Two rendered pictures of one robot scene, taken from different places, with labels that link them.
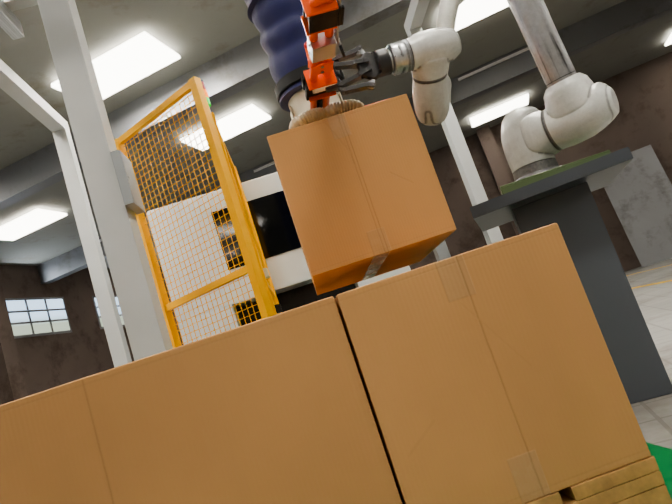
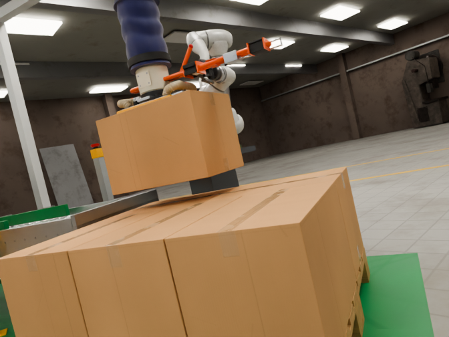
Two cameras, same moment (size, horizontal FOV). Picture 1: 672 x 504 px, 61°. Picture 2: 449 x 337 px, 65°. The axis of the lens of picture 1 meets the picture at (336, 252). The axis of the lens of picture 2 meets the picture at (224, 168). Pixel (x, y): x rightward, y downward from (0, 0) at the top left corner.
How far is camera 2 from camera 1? 1.53 m
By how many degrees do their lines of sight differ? 59
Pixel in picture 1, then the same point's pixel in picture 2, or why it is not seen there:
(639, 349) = not seen: hidden behind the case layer
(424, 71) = (223, 85)
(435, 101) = not seen: hidden behind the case
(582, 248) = (230, 185)
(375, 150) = (222, 117)
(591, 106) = (238, 124)
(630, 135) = (62, 136)
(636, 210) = (61, 180)
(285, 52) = (153, 37)
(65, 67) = not seen: outside the picture
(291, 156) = (198, 106)
